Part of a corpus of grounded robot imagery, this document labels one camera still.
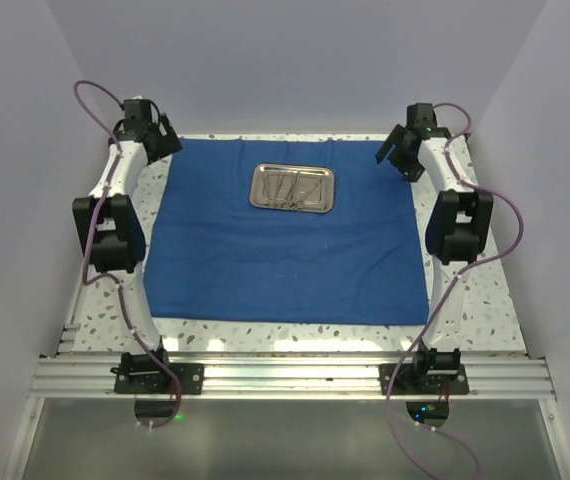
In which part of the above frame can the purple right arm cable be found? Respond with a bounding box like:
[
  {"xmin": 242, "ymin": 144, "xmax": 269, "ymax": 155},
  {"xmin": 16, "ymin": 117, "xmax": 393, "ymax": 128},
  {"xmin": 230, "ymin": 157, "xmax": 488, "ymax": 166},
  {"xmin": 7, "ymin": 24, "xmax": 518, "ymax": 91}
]
[{"xmin": 383, "ymin": 102, "xmax": 526, "ymax": 480}]

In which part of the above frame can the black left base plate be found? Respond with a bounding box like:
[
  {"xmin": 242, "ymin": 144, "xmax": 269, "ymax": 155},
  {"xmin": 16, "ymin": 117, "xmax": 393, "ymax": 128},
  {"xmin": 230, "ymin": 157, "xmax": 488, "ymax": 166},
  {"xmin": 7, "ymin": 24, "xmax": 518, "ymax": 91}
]
[{"xmin": 110, "ymin": 363, "xmax": 205, "ymax": 395}]

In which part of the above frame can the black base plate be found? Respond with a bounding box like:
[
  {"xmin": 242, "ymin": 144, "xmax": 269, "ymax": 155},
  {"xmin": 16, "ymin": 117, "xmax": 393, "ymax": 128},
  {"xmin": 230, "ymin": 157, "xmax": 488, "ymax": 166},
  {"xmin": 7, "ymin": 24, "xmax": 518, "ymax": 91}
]
[
  {"xmin": 110, "ymin": 363, "xmax": 205, "ymax": 395},
  {"xmin": 378, "ymin": 363, "xmax": 470, "ymax": 396}
]

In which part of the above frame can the aluminium front rail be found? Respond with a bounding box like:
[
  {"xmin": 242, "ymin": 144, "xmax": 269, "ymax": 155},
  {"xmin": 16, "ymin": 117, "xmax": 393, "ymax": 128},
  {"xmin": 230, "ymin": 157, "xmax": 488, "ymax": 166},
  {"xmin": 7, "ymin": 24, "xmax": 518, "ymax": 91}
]
[{"xmin": 28, "ymin": 352, "xmax": 555, "ymax": 400}]

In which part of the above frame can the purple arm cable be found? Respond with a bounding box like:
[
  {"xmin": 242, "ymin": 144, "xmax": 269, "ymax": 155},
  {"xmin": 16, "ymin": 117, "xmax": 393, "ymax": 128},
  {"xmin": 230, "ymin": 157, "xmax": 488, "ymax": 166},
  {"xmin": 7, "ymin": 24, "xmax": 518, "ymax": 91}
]
[
  {"xmin": 73, "ymin": 79, "xmax": 186, "ymax": 431},
  {"xmin": 383, "ymin": 102, "xmax": 526, "ymax": 480}
]

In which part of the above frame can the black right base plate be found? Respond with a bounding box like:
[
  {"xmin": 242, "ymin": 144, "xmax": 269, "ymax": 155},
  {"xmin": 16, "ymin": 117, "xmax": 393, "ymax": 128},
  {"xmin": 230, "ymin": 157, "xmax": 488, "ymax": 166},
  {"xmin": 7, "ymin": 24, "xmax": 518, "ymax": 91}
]
[{"xmin": 378, "ymin": 363, "xmax": 470, "ymax": 396}]

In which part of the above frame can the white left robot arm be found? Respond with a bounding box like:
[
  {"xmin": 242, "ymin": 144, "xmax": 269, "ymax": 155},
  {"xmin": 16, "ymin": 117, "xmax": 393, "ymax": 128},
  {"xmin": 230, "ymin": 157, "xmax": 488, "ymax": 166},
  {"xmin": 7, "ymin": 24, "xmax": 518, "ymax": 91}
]
[{"xmin": 72, "ymin": 97, "xmax": 182, "ymax": 393}]

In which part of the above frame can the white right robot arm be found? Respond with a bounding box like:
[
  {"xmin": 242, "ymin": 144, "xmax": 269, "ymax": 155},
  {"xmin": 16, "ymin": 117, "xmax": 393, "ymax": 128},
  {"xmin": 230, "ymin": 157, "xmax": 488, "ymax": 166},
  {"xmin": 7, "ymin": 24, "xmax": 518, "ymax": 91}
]
[{"xmin": 376, "ymin": 103, "xmax": 494, "ymax": 393}]

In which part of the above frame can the blue surgical cloth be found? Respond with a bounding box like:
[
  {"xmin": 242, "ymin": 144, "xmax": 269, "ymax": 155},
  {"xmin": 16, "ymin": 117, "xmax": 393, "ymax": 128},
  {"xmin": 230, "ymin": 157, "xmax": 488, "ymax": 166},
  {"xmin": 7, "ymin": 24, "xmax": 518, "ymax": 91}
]
[{"xmin": 144, "ymin": 139, "xmax": 429, "ymax": 326}]

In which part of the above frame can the steel instrument tray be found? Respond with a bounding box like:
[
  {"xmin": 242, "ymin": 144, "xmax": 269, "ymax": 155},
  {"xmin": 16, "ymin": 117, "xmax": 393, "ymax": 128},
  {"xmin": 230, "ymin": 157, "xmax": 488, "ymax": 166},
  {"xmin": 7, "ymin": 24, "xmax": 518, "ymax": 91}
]
[{"xmin": 249, "ymin": 163, "xmax": 335, "ymax": 214}]

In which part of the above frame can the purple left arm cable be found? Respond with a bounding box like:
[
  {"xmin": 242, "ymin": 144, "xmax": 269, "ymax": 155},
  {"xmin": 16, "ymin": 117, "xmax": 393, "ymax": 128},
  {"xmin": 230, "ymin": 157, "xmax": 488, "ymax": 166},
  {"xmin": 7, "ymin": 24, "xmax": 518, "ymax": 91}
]
[{"xmin": 73, "ymin": 79, "xmax": 186, "ymax": 431}]

